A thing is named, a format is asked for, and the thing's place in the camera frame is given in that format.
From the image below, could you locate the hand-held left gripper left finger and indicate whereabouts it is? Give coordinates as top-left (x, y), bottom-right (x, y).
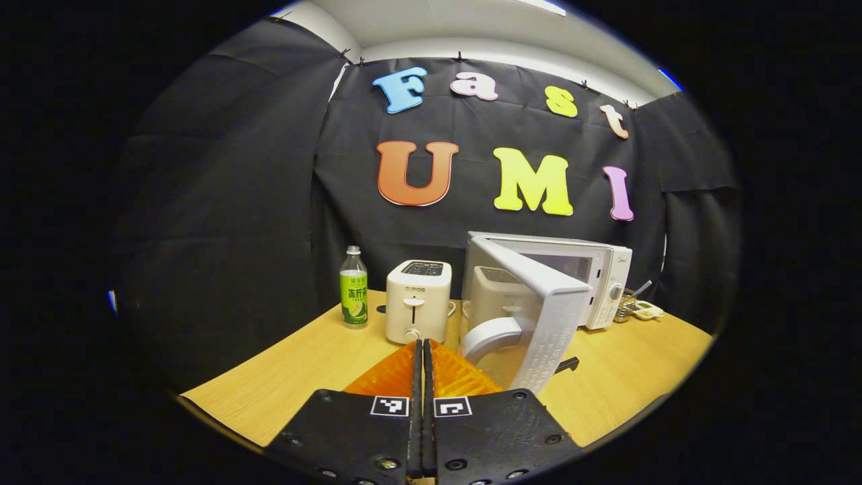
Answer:
top-left (266, 339), bottom-right (424, 485)

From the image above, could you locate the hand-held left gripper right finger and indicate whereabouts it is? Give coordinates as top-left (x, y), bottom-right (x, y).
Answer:
top-left (423, 339), bottom-right (583, 485)

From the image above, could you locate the white microwave oven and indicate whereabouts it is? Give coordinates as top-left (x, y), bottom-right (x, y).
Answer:
top-left (460, 231), bottom-right (634, 395)

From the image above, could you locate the green drink bottle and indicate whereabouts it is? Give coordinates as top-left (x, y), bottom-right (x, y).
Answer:
top-left (339, 245), bottom-right (370, 329)

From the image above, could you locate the white toaster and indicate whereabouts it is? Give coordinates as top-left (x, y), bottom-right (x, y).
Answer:
top-left (385, 259), bottom-right (455, 345)

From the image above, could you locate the metal mesh basket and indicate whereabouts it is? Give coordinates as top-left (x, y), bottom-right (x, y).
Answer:
top-left (614, 281), bottom-right (653, 324)

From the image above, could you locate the black backdrop cloth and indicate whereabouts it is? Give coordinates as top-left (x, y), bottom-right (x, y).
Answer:
top-left (111, 17), bottom-right (741, 391)

